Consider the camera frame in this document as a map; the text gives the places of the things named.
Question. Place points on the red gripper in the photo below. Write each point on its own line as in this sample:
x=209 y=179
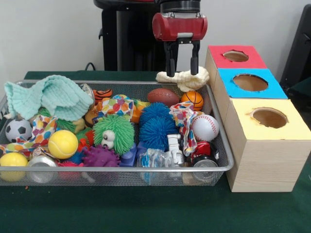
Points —
x=179 y=28

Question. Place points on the cream cloth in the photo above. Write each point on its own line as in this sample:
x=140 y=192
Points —
x=189 y=81

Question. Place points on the brown toy football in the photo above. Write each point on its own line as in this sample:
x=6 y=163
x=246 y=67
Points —
x=162 y=97

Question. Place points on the silver toy robot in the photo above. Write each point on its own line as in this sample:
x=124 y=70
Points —
x=175 y=150

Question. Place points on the crushed clear plastic bottle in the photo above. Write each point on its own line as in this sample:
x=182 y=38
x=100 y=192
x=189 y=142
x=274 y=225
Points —
x=153 y=157

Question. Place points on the mint green cloth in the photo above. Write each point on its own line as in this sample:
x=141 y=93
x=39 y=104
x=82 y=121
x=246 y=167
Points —
x=58 y=97

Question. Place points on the silver mesh bin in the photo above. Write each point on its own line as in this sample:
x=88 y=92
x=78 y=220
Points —
x=158 y=173

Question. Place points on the wooden box with three holes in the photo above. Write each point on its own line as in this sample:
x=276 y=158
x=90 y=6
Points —
x=267 y=165

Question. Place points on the orange basketball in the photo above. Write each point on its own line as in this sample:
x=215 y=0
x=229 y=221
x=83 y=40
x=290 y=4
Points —
x=192 y=100

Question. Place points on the white baseball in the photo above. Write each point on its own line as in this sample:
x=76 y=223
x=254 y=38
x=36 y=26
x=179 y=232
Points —
x=205 y=128

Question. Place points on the blue spiky ball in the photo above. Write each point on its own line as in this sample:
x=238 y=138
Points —
x=156 y=128

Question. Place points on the green spiky ball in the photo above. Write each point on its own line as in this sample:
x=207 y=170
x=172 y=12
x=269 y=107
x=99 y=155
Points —
x=116 y=129

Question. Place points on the black upright panel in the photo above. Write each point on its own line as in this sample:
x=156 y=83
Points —
x=298 y=48

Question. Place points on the green covered side table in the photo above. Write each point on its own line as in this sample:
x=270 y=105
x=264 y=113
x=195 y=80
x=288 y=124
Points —
x=303 y=86

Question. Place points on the purple spiky toy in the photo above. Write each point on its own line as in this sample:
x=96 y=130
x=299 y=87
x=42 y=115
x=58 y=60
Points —
x=100 y=157

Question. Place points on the yellow tennis ball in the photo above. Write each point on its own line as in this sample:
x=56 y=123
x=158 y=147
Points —
x=62 y=144

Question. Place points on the dark green table cloth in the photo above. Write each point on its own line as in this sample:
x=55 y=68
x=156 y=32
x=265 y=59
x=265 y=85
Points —
x=145 y=208

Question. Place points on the black and white soccer ball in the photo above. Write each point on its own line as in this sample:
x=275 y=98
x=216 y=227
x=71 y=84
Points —
x=18 y=131

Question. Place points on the smooth yellow ball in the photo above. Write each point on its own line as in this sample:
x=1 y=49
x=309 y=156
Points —
x=13 y=161

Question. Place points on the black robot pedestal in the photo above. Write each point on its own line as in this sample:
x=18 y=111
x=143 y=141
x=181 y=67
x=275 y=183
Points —
x=121 y=48

